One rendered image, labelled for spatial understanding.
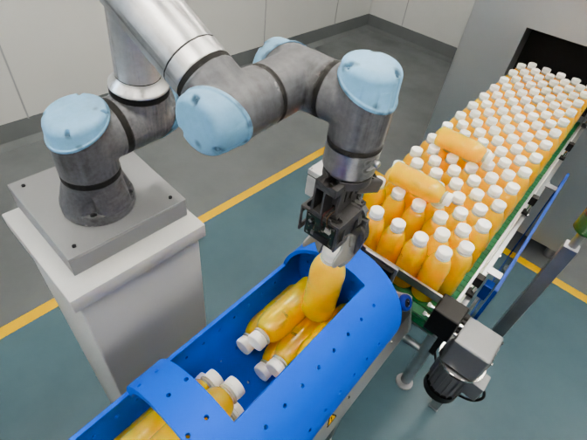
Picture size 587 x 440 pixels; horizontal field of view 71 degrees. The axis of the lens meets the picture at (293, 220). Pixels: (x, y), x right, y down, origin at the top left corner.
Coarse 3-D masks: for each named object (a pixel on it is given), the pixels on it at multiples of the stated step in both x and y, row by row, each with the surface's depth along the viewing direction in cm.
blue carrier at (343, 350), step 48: (384, 288) 81; (240, 336) 90; (336, 336) 72; (384, 336) 81; (144, 384) 63; (192, 384) 61; (288, 384) 64; (336, 384) 71; (96, 432) 69; (192, 432) 56; (240, 432) 59; (288, 432) 63
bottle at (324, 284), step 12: (312, 264) 76; (324, 264) 73; (312, 276) 75; (324, 276) 73; (336, 276) 73; (312, 288) 77; (324, 288) 75; (336, 288) 75; (312, 300) 79; (324, 300) 77; (336, 300) 80; (312, 312) 81; (324, 312) 80
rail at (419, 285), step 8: (360, 248) 121; (368, 248) 119; (392, 264) 115; (400, 272) 114; (408, 280) 114; (416, 280) 112; (416, 288) 113; (424, 288) 111; (432, 296) 111; (440, 296) 109
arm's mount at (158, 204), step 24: (48, 168) 94; (144, 168) 99; (24, 192) 89; (48, 192) 90; (144, 192) 93; (168, 192) 94; (48, 216) 85; (144, 216) 89; (168, 216) 93; (48, 240) 85; (72, 240) 82; (96, 240) 83; (120, 240) 86; (72, 264) 80; (96, 264) 84
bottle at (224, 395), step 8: (224, 384) 69; (208, 392) 66; (216, 392) 66; (224, 392) 67; (232, 392) 68; (216, 400) 65; (224, 400) 66; (232, 400) 68; (224, 408) 65; (232, 408) 67; (160, 432) 62; (168, 432) 61
